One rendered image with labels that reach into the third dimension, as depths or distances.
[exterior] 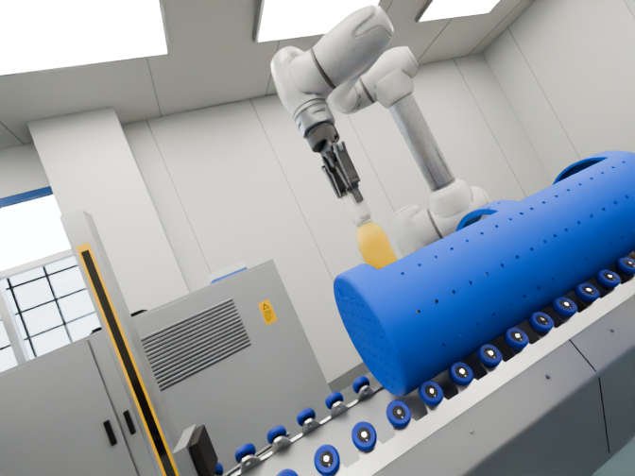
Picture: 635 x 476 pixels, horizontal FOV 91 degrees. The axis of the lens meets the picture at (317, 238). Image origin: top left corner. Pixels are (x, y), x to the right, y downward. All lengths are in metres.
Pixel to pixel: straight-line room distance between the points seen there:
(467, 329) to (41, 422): 1.98
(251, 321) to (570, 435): 1.58
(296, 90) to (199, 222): 2.73
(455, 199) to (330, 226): 2.48
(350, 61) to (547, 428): 0.83
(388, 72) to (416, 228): 0.59
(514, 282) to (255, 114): 3.58
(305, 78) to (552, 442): 0.90
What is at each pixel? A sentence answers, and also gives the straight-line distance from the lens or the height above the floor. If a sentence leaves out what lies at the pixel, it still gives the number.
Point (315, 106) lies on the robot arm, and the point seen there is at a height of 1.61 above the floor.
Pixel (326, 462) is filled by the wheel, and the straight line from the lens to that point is 0.65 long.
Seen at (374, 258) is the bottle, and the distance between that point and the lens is 0.71.
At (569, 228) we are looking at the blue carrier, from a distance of 0.89.
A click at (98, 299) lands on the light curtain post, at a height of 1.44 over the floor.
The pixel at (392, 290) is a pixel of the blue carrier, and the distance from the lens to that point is 0.63.
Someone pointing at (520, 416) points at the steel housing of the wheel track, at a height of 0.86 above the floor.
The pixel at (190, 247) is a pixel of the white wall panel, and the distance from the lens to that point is 3.35.
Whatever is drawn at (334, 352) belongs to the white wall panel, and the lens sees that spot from 3.53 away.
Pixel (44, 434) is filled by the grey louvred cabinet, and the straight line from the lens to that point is 2.20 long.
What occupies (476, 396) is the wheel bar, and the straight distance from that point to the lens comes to 0.74.
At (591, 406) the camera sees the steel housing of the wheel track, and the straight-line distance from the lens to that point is 0.92.
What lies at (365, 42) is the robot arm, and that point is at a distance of 0.77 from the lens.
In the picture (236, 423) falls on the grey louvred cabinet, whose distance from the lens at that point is 2.10.
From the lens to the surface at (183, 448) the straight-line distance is 0.69.
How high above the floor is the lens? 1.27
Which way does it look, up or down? 5 degrees up
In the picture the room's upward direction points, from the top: 25 degrees counter-clockwise
